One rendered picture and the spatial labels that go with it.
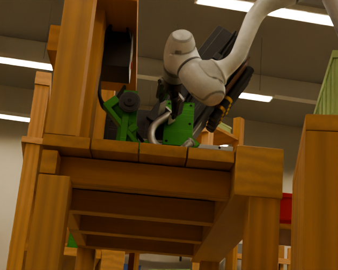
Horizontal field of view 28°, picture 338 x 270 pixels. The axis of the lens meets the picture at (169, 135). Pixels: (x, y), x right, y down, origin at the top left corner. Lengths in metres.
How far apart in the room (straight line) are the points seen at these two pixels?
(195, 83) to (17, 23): 7.77
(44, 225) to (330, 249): 0.87
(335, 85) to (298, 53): 8.47
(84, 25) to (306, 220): 1.05
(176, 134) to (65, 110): 0.73
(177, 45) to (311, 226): 1.13
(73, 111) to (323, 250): 0.94
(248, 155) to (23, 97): 10.38
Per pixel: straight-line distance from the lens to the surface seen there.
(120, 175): 2.00
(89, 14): 2.11
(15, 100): 12.19
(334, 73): 1.50
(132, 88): 3.23
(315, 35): 9.46
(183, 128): 2.63
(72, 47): 2.06
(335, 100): 1.48
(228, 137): 5.69
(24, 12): 9.58
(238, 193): 1.93
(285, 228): 2.54
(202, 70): 2.26
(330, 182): 1.35
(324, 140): 1.38
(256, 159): 1.96
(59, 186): 1.92
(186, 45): 2.30
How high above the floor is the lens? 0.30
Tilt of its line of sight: 18 degrees up
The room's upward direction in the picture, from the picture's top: 5 degrees clockwise
